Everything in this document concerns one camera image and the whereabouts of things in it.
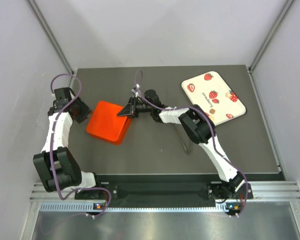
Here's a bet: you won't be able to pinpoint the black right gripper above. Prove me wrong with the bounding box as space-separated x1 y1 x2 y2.
118 96 154 119

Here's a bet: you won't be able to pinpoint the orange box lid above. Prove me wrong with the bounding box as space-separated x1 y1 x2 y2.
86 101 132 145

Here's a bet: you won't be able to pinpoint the metal tweezers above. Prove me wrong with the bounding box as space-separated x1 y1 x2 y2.
173 124 194 156

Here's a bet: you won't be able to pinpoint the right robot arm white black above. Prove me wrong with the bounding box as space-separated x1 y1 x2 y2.
117 88 249 202

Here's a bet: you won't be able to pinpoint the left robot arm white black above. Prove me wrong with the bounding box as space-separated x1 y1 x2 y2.
33 87 104 199

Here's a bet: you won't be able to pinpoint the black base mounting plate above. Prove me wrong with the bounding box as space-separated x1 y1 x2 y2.
73 174 253 208

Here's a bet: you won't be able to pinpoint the white strawberry tray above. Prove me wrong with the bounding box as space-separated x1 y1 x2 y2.
181 71 247 126

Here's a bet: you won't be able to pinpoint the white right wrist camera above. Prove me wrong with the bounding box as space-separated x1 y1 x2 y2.
131 84 140 98

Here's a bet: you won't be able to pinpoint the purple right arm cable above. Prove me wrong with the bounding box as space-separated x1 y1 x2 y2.
134 69 249 217

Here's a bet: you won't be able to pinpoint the aluminium rail frame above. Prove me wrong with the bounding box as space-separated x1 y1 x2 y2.
21 174 300 240

